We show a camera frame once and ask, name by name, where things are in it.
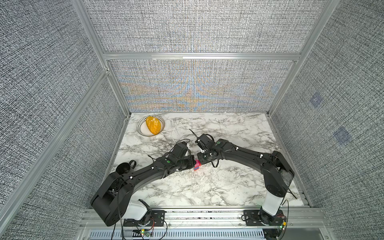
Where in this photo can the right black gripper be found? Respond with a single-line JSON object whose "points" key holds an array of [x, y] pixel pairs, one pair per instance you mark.
{"points": [[199, 156]]}

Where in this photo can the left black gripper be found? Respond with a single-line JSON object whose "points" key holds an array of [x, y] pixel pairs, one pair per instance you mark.
{"points": [[191, 160]]}

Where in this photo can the pink small lego brick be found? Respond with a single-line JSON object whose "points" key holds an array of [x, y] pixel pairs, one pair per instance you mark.
{"points": [[197, 165]]}

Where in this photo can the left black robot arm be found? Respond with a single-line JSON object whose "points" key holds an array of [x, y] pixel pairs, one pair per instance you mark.
{"points": [[112, 201]]}

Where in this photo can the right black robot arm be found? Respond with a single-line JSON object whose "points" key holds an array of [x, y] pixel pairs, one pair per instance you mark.
{"points": [[277, 172]]}

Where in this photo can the yellow orange sponge ball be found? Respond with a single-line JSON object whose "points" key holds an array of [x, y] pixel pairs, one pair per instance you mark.
{"points": [[154, 125]]}

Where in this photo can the striped white bowl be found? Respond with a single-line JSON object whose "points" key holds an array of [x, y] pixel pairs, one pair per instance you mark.
{"points": [[142, 127]]}

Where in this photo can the black cup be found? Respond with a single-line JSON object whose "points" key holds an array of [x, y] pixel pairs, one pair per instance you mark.
{"points": [[126, 168]]}

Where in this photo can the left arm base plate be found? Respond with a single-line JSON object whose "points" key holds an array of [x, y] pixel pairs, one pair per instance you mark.
{"points": [[156, 219]]}

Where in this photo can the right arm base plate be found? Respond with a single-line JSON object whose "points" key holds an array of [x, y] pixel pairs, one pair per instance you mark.
{"points": [[255, 218]]}

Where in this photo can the white slotted cable duct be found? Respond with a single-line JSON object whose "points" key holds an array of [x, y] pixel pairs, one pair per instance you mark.
{"points": [[180, 234]]}

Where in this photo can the aluminium front rail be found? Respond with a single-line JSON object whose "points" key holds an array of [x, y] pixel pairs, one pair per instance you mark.
{"points": [[222, 217]]}

